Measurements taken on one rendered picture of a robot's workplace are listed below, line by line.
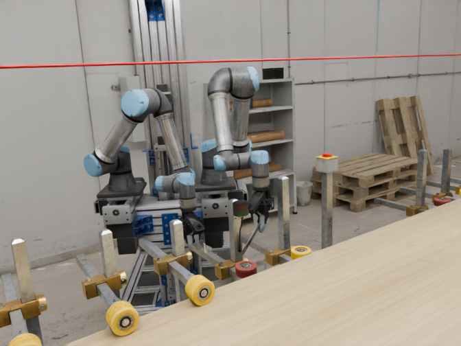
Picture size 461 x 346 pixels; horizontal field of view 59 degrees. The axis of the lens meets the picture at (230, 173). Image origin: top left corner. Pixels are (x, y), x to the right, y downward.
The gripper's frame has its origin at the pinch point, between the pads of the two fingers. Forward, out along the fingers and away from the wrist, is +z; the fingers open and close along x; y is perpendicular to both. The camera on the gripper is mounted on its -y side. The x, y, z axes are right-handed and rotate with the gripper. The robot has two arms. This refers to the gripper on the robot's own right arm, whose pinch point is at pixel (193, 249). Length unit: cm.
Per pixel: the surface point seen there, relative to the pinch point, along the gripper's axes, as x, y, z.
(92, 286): 53, -33, -13
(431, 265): -52, -83, -7
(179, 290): 22.7, -31.8, -1.3
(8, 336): 78, 126, 83
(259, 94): -213, 227, -56
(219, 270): 5.0, -31.0, -3.0
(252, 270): 0.0, -46.3, -7.4
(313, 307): 0, -77, -7
